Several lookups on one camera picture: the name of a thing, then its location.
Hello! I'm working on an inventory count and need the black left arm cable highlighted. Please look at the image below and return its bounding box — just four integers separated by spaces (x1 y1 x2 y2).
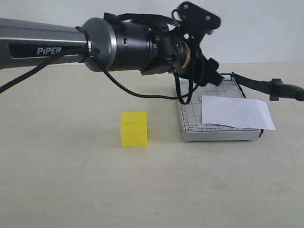
0 26 205 105

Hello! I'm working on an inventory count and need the black cutter blade lever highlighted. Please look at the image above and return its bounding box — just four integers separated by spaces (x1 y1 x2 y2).
231 72 304 102

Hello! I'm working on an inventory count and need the white paper sheet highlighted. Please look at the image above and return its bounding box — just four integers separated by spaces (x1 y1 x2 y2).
201 95 276 131

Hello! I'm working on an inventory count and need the yellow foam cube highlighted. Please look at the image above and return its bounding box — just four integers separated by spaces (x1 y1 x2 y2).
120 111 148 147

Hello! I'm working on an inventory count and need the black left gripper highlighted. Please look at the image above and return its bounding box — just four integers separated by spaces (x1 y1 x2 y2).
177 48 224 86

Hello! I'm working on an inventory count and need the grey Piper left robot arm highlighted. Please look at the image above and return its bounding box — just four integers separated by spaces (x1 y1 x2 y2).
0 6 223 86

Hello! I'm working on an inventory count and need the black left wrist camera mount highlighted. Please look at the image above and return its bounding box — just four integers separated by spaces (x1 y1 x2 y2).
171 1 221 45

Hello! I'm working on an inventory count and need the grey paper cutter base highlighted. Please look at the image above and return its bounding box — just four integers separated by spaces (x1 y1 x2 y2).
177 73 264 142

